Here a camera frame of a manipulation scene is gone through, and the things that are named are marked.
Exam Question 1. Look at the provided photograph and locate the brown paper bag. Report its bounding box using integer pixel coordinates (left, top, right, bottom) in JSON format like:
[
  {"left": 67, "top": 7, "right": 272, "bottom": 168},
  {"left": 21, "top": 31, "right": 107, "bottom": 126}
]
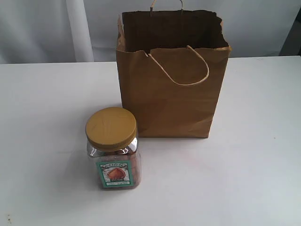
[{"left": 116, "top": 9, "right": 231, "bottom": 138}]

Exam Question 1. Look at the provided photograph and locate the clear jar with gold lid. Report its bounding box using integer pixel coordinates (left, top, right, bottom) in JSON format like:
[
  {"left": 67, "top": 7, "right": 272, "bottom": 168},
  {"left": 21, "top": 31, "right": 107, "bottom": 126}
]
[{"left": 85, "top": 107, "right": 142, "bottom": 189}]

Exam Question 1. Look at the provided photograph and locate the white backdrop curtain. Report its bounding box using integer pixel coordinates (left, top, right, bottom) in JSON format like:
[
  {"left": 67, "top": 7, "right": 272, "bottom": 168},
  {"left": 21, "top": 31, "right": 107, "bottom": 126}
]
[{"left": 0, "top": 0, "right": 301, "bottom": 65}]

